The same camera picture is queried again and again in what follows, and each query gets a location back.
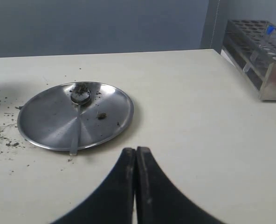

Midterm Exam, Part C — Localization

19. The metal spoon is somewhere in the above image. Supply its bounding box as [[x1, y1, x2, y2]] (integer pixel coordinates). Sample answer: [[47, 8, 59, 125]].
[[69, 83, 91, 156]]

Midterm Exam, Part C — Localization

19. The metal test tube rack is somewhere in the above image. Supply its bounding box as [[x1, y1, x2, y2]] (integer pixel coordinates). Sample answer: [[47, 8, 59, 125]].
[[223, 20, 276, 101]]

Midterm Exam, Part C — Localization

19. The blue capped test tube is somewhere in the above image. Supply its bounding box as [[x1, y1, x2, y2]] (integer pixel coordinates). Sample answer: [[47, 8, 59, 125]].
[[243, 21, 275, 72]]

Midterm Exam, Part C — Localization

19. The round steel plate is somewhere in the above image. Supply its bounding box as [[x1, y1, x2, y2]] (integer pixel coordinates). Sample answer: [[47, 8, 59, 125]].
[[17, 82, 134, 151]]

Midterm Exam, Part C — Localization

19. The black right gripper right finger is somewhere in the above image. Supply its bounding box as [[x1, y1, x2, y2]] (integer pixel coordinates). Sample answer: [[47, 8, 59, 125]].
[[136, 147, 222, 224]]

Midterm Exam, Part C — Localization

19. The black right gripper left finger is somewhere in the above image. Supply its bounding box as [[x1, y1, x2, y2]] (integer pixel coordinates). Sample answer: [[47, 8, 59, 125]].
[[54, 148, 136, 224]]

